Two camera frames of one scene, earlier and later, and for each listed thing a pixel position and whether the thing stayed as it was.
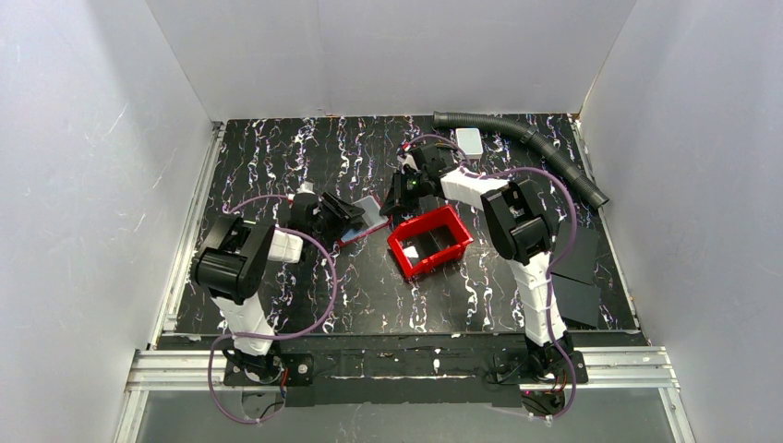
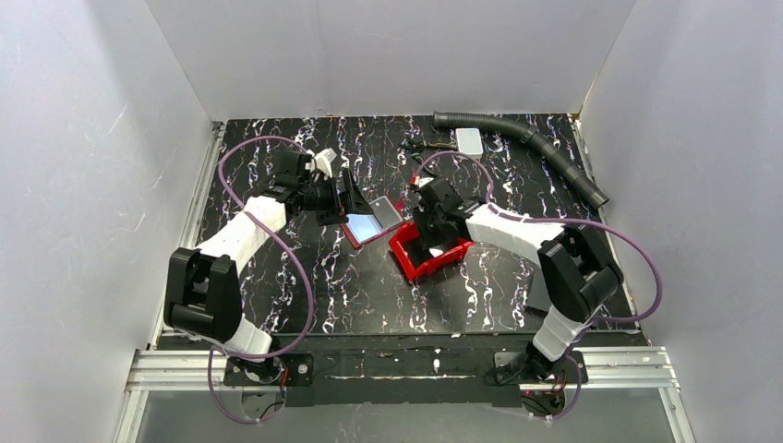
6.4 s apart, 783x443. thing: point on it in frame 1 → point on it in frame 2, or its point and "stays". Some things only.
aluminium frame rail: x=641 y=362 stays
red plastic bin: x=427 y=241 stays
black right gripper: x=403 y=188 → x=429 y=229
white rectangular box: x=470 y=142 stays
